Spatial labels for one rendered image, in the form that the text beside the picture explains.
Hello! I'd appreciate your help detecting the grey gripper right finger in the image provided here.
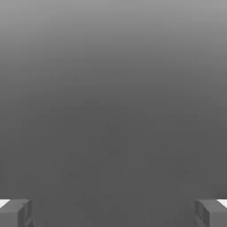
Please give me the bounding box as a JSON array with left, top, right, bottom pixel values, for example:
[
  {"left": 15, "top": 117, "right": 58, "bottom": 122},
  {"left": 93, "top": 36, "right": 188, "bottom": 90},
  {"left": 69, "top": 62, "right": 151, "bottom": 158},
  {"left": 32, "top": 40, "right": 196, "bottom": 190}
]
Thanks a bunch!
[{"left": 194, "top": 199, "right": 227, "bottom": 227}]

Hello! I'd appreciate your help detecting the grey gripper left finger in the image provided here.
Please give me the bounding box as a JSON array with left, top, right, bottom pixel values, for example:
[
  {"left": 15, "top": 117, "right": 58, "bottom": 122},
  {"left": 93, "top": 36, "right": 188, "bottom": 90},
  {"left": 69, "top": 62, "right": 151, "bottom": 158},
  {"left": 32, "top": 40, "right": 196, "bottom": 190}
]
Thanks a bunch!
[{"left": 0, "top": 199, "right": 34, "bottom": 227}]

